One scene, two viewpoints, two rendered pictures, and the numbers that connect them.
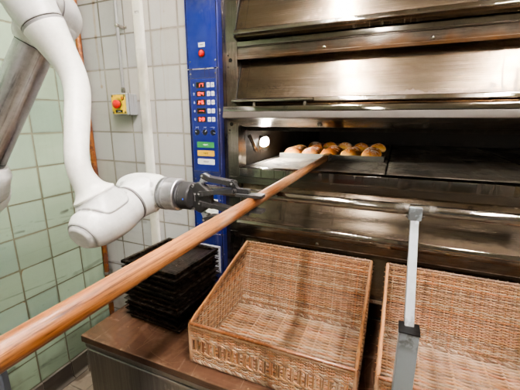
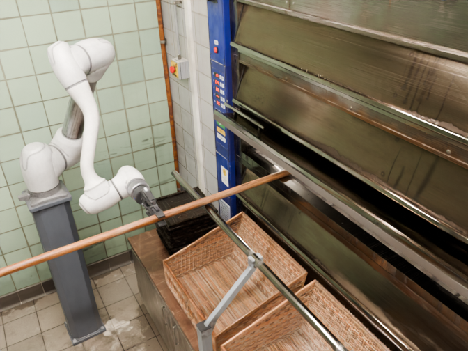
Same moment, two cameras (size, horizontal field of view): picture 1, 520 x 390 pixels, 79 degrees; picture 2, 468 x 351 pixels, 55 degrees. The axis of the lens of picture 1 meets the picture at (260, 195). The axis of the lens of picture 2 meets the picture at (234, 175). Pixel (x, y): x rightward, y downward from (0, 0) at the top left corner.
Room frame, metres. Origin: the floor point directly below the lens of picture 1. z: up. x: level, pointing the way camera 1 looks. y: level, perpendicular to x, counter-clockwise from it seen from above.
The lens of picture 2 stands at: (-0.18, -1.10, 2.22)
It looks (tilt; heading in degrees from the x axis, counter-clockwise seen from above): 31 degrees down; 38
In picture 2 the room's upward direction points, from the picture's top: 2 degrees counter-clockwise
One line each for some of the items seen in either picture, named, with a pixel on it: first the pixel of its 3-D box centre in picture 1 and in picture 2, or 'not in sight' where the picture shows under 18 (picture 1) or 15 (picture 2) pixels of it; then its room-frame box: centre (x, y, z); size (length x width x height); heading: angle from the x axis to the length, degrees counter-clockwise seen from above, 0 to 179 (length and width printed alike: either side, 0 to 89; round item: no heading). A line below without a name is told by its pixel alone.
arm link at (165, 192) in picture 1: (174, 193); (138, 190); (0.85, 0.24, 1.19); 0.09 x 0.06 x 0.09; 157
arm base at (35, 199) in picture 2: not in sight; (40, 190); (0.73, 0.86, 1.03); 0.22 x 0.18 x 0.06; 160
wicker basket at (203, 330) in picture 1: (287, 306); (230, 277); (1.04, -0.10, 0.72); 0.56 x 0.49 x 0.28; 67
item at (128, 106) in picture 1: (124, 104); (180, 67); (1.61, 0.66, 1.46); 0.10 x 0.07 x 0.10; 67
